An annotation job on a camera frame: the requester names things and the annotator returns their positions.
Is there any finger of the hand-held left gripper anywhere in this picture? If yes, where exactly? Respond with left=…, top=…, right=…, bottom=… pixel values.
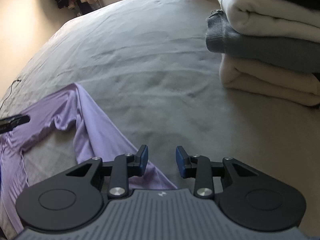
left=0, top=114, right=31, bottom=134

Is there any purple shirt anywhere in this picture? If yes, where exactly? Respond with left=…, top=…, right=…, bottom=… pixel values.
left=0, top=82, right=178, bottom=233

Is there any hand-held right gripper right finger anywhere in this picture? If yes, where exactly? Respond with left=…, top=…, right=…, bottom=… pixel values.
left=175, top=145, right=258, bottom=199

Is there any charging cable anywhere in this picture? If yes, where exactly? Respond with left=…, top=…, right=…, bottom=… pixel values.
left=0, top=79, right=22, bottom=111

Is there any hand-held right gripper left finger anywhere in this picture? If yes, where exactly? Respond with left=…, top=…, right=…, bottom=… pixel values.
left=65, top=144, right=149, bottom=199

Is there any bed with grey sheet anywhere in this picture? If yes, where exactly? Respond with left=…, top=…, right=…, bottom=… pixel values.
left=0, top=0, right=320, bottom=230

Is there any folded grey garment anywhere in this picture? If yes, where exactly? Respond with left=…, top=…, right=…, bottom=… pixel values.
left=205, top=9, right=320, bottom=73

